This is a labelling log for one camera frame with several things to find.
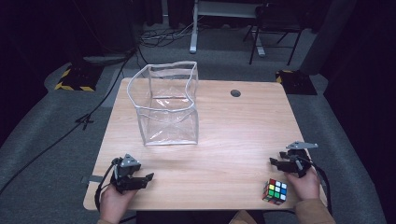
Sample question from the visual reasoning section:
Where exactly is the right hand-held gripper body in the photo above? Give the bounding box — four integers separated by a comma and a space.
285, 141, 319, 179

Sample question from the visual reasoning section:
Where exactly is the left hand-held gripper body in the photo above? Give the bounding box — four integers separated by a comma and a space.
111, 153, 143, 194

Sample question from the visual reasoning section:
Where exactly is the colourful puzzle cube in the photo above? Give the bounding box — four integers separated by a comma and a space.
262, 177, 289, 206

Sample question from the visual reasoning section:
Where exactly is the transparent plastic bag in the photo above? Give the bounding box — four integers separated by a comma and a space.
126, 61, 200, 147

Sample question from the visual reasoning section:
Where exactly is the person's right hand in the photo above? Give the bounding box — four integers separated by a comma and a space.
284, 167, 321, 202

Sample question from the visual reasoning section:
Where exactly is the person's left hand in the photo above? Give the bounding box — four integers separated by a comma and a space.
99, 182, 139, 224

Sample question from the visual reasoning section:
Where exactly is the grey tape strip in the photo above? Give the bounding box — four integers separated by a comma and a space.
81, 175, 105, 185

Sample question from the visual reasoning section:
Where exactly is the black yellow striped stand base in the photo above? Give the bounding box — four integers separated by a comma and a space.
275, 69, 318, 96
54, 62, 105, 92

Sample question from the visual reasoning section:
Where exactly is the grey curtain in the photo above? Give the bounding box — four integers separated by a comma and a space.
299, 0, 359, 77

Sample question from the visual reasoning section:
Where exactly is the black chair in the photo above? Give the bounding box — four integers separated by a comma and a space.
242, 2, 305, 66

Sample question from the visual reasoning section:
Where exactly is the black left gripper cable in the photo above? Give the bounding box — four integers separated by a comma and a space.
93, 157, 120, 213

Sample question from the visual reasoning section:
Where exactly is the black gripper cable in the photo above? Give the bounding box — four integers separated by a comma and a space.
93, 157, 120, 213
306, 159, 333, 216

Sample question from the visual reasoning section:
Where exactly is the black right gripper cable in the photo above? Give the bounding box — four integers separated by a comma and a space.
306, 159, 333, 216

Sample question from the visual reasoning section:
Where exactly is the long black floor cable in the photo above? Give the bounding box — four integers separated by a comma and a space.
0, 46, 141, 196

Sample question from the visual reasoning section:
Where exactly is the bundle of floor cables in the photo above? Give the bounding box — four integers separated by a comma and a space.
138, 21, 195, 49

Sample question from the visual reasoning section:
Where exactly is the white desk frame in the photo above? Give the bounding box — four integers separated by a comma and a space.
189, 0, 266, 58

